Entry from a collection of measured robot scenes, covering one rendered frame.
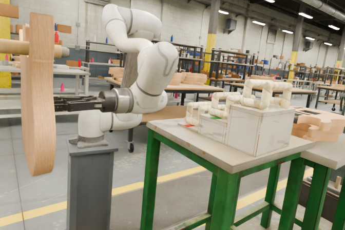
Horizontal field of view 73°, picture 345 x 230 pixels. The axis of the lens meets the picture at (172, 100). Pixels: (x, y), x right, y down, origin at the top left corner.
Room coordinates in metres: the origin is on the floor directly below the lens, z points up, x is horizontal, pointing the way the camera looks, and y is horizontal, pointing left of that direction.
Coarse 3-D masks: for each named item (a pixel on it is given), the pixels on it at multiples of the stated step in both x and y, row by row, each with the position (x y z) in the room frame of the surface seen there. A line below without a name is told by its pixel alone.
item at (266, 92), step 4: (264, 88) 0.87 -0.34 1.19; (268, 88) 0.86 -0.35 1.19; (264, 92) 0.87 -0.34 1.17; (268, 92) 0.86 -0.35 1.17; (264, 96) 0.87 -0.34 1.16; (268, 96) 0.86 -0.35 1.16; (264, 100) 0.86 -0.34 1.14; (268, 100) 0.86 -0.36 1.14; (268, 104) 0.86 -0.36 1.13; (268, 108) 0.87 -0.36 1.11
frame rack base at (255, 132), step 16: (240, 112) 0.90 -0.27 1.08; (256, 112) 0.84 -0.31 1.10; (272, 112) 0.87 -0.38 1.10; (288, 112) 0.95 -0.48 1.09; (240, 128) 0.89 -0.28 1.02; (256, 128) 0.84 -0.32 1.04; (272, 128) 0.88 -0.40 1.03; (288, 128) 0.97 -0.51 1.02; (240, 144) 0.88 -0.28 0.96; (256, 144) 0.83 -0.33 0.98; (272, 144) 0.90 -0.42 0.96; (288, 144) 0.99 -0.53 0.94
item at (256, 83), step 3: (246, 81) 0.93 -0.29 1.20; (249, 81) 0.93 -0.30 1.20; (252, 81) 0.93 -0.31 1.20; (255, 81) 0.95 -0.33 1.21; (258, 81) 0.96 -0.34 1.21; (261, 81) 0.98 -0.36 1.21; (264, 81) 0.99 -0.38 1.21; (267, 81) 1.01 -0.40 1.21; (270, 81) 1.03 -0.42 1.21; (255, 84) 0.94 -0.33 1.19; (258, 84) 0.96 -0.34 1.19; (261, 84) 0.97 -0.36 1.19
